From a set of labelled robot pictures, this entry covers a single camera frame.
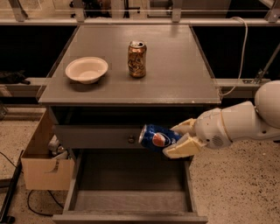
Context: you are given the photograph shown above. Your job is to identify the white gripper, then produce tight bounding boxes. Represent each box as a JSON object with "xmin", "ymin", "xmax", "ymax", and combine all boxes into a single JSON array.
[{"xmin": 163, "ymin": 108, "xmax": 232, "ymax": 159}]

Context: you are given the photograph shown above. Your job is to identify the blue pepsi can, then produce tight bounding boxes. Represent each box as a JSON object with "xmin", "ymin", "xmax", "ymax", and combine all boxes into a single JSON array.
[{"xmin": 138, "ymin": 124, "xmax": 182, "ymax": 152}]

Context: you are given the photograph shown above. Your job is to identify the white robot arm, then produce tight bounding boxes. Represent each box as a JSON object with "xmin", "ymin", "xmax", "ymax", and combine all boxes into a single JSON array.
[{"xmin": 163, "ymin": 80, "xmax": 280, "ymax": 159}]

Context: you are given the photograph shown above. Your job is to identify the grey drawer cabinet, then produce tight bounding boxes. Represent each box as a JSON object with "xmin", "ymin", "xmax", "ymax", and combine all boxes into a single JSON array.
[{"xmin": 38, "ymin": 24, "xmax": 221, "ymax": 165}]

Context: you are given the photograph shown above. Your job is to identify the closed grey drawer with knob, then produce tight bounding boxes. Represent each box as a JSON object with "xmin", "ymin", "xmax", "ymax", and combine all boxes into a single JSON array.
[{"xmin": 52, "ymin": 125, "xmax": 143, "ymax": 149}]

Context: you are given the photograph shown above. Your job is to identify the open grey lower drawer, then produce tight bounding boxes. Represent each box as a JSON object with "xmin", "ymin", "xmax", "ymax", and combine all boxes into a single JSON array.
[{"xmin": 53, "ymin": 150, "xmax": 208, "ymax": 224}]

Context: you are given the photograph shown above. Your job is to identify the gold soda can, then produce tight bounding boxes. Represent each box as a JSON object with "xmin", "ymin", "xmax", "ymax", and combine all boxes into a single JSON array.
[{"xmin": 128, "ymin": 40, "xmax": 147, "ymax": 78}]

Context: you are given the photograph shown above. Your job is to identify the white paper bowl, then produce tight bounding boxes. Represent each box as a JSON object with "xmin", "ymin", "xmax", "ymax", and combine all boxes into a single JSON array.
[{"xmin": 65, "ymin": 57, "xmax": 109, "ymax": 84}]

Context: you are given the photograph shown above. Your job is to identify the white items in box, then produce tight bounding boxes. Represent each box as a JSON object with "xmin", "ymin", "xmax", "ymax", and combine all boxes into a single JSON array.
[{"xmin": 47, "ymin": 136, "xmax": 68, "ymax": 159}]

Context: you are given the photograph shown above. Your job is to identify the cardboard box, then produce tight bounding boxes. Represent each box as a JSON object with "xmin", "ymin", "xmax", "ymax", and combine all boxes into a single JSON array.
[{"xmin": 21, "ymin": 111, "xmax": 74, "ymax": 191}]

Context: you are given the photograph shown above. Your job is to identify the black bar on floor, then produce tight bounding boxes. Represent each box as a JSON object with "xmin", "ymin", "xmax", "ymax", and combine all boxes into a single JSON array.
[{"xmin": 0, "ymin": 152, "xmax": 23, "ymax": 224}]

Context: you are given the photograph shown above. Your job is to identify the metal clamp bracket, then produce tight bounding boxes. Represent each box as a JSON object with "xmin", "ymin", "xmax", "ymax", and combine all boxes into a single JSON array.
[{"xmin": 243, "ymin": 70, "xmax": 266, "ymax": 84}]

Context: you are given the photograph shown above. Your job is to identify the white cable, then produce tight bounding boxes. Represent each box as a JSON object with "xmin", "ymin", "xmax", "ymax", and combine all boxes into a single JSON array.
[{"xmin": 218, "ymin": 16, "xmax": 249, "ymax": 98}]

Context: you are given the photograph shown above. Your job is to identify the black floor cable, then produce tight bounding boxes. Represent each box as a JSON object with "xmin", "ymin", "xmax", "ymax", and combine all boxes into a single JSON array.
[{"xmin": 26, "ymin": 189, "xmax": 65, "ymax": 217}]

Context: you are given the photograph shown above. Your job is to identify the black object on rail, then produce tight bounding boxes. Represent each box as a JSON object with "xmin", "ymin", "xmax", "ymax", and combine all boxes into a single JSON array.
[{"xmin": 0, "ymin": 70, "xmax": 31, "ymax": 85}]

